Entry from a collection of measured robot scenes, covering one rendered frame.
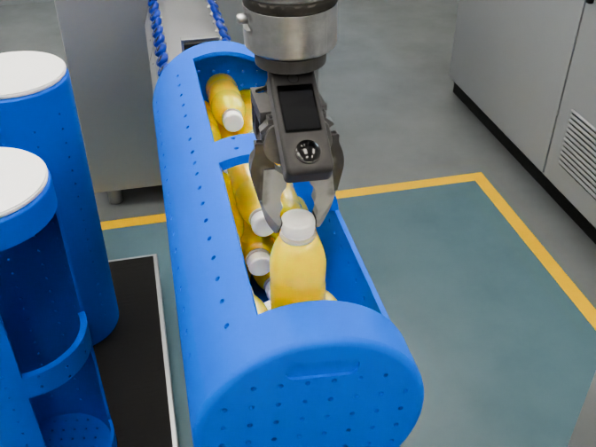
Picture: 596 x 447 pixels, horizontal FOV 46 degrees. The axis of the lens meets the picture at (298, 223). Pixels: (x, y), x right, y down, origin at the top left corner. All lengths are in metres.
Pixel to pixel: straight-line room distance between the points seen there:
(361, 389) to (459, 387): 1.57
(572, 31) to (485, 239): 0.90
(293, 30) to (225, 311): 0.35
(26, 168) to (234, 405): 0.85
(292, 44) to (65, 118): 1.32
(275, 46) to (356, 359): 0.36
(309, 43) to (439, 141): 3.03
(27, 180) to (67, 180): 0.52
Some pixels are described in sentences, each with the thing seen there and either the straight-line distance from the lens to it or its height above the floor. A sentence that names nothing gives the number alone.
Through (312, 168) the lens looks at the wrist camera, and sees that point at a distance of 0.64.
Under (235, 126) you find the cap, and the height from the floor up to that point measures 1.14.
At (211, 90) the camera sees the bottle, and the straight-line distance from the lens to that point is 1.45.
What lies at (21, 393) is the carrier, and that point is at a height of 0.58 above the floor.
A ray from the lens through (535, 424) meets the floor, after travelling 2.36.
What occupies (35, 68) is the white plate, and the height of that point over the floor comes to 1.04.
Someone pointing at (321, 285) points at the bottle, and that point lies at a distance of 0.82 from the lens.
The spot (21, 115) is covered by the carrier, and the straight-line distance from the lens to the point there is 1.86.
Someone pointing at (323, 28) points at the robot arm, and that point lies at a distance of 0.66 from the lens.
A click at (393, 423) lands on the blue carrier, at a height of 1.07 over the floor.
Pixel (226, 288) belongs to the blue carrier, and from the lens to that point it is 0.86.
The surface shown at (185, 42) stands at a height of 1.08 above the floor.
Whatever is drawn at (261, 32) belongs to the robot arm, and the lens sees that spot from 0.66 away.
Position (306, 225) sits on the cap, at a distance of 0.77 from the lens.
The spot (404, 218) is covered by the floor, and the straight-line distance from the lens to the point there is 3.06.
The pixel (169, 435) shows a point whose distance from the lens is 2.06.
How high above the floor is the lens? 1.78
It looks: 36 degrees down
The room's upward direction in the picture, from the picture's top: straight up
